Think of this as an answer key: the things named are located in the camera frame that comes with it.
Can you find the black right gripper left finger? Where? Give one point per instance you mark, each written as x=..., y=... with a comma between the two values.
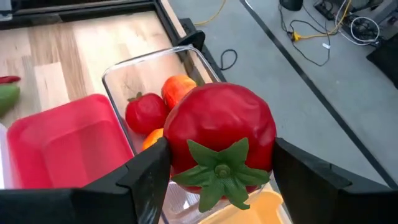
x=93, y=205

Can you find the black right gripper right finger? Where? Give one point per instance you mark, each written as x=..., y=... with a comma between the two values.
x=342, y=202

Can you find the light green cucumber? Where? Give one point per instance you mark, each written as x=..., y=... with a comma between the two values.
x=7, y=98

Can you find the yellow plastic bin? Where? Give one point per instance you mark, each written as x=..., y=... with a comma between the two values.
x=261, y=208

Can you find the black table frame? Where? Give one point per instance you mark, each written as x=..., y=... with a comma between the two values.
x=169, y=28

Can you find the red plastic bin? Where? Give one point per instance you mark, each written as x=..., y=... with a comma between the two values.
x=62, y=146

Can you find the black box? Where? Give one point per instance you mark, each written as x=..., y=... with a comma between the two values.
x=385, y=59

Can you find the black frame clamp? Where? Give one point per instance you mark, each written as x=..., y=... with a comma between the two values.
x=194, y=39

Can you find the black power strip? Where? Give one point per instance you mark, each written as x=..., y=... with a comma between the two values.
x=323, y=9

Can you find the clear plastic bin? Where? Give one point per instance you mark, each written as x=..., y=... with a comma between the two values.
x=136, y=77

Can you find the black stand base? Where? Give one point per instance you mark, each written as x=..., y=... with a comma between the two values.
x=290, y=4

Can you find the red chili pepper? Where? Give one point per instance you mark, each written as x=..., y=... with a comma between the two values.
x=9, y=79

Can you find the white tag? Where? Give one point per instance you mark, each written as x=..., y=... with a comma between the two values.
x=326, y=46

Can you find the black floor tape strip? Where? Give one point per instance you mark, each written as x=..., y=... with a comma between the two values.
x=317, y=92

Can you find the orange red tomato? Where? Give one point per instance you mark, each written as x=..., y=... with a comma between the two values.
x=175, y=88

